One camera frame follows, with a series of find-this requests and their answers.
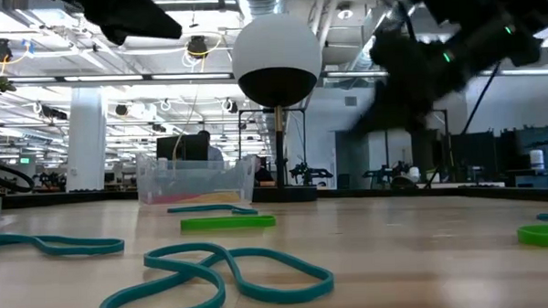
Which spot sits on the black background robot arm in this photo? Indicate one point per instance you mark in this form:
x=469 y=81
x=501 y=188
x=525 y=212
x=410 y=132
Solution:
x=384 y=173
x=309 y=173

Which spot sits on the green exit sign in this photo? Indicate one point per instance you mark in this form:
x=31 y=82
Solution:
x=25 y=160

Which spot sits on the black ceiling device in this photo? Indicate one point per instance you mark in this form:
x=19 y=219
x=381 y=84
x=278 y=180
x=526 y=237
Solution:
x=198 y=44

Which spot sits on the dark equipment desk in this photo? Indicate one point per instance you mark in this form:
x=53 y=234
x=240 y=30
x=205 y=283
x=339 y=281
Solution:
x=484 y=153

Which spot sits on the white cylinder container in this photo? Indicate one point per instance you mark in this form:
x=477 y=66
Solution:
x=537 y=159

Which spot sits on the white globe lamp black base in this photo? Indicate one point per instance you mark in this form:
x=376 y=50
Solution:
x=275 y=44

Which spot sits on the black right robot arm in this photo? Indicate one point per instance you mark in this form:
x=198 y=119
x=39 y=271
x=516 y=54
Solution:
x=479 y=9

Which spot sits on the clear plastic bin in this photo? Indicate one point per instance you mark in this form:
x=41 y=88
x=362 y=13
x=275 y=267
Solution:
x=192 y=179

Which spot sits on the person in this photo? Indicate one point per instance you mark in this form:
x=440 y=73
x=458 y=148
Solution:
x=263 y=173
x=212 y=149

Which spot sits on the white roll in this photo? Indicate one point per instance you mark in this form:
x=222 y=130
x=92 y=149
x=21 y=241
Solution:
x=413 y=173

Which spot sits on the green rubber band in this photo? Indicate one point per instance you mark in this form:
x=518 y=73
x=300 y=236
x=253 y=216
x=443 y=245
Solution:
x=226 y=223
x=542 y=238

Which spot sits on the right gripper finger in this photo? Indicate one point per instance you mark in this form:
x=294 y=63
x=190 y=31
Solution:
x=414 y=117
x=368 y=116

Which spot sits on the white building column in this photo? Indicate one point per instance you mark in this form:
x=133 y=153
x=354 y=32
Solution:
x=86 y=137

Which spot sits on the long ceiling light strip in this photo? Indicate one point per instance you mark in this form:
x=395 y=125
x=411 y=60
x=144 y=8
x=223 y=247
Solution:
x=116 y=78
x=353 y=74

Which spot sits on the yellow rubber band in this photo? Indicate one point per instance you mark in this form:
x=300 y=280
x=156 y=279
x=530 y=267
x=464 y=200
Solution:
x=220 y=197

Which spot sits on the black computer monitor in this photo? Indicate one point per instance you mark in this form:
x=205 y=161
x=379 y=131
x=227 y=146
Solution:
x=182 y=148

